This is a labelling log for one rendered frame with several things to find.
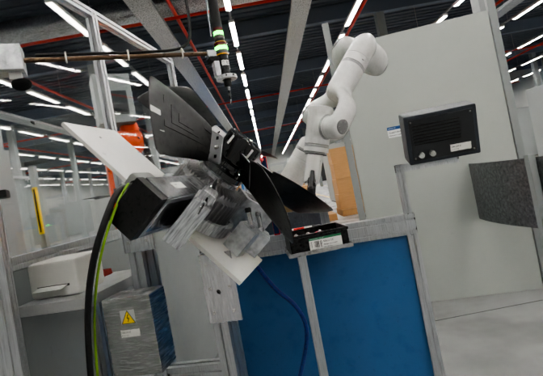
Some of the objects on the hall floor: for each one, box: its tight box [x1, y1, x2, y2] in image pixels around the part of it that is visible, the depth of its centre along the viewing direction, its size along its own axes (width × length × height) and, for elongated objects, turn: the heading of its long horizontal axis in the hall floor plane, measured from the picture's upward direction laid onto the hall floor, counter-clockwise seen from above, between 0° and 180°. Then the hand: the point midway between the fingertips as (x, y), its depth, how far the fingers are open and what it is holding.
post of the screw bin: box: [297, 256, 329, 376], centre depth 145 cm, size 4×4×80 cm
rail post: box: [406, 234, 446, 376], centre depth 155 cm, size 4×4×78 cm
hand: (310, 198), depth 135 cm, fingers closed
